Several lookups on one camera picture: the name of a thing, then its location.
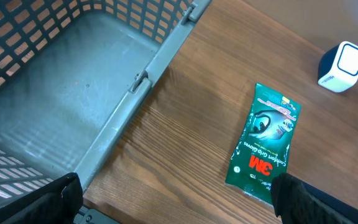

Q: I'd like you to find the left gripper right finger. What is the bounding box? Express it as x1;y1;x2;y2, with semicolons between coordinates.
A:
270;173;358;224

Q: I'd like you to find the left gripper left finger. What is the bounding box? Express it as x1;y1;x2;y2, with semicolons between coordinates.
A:
0;172;83;224

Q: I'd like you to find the white barcode scanner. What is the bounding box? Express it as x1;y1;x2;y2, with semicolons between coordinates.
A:
318;41;358;93

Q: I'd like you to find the green 3M gloves packet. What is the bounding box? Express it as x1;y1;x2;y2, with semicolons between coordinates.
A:
225;83;301;204

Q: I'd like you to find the grey plastic mesh basket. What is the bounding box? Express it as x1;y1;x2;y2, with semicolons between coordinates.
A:
0;0;209;208

